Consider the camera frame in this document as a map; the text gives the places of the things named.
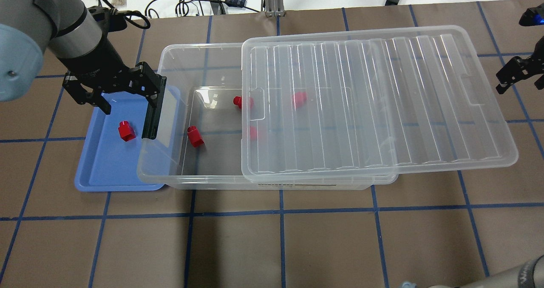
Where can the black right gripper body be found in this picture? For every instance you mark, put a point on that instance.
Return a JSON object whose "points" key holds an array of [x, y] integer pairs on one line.
{"points": [[523, 66]]}

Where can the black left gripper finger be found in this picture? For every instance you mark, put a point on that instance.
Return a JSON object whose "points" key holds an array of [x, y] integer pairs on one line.
{"points": [[155, 102], [100, 102]]}

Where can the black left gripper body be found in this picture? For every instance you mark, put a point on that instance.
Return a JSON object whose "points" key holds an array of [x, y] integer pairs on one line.
{"points": [[92, 61]]}

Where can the red block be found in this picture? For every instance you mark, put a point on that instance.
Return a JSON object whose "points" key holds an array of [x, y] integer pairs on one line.
{"points": [[126, 131], [253, 133], [194, 136], [299, 99]]}

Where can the clear plastic box lid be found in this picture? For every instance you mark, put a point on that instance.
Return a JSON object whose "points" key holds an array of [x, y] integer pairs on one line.
{"points": [[379, 102]]}

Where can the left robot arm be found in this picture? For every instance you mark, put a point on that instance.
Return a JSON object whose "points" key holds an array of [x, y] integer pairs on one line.
{"points": [[78, 37]]}

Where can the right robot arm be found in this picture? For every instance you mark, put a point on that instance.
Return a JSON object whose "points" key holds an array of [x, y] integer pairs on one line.
{"points": [[494, 232]]}

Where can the blue plastic tray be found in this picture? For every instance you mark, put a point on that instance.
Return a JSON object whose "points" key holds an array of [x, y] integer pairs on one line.
{"points": [[107, 163]]}

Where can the clear plastic storage box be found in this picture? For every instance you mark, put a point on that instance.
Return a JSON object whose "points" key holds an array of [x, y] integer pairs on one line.
{"points": [[202, 81]]}

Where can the black box latch handle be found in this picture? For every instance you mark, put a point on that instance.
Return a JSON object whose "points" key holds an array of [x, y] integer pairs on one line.
{"points": [[153, 113]]}

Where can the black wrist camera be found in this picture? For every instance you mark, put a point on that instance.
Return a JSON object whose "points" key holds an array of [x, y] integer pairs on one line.
{"points": [[532, 16]]}

